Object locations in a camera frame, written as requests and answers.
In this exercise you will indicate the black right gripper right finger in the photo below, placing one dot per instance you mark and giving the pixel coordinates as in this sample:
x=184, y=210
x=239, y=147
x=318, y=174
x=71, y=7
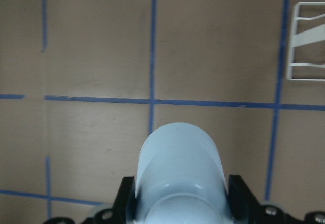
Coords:
x=242, y=202

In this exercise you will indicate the light blue cup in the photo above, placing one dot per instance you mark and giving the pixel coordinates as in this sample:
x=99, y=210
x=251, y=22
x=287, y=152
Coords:
x=180, y=178

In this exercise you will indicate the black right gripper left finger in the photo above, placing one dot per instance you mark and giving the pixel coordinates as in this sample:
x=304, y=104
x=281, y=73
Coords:
x=124, y=204

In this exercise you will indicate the white wire cup rack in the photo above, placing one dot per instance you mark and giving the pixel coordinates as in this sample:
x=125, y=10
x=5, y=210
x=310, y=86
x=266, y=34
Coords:
x=310, y=36

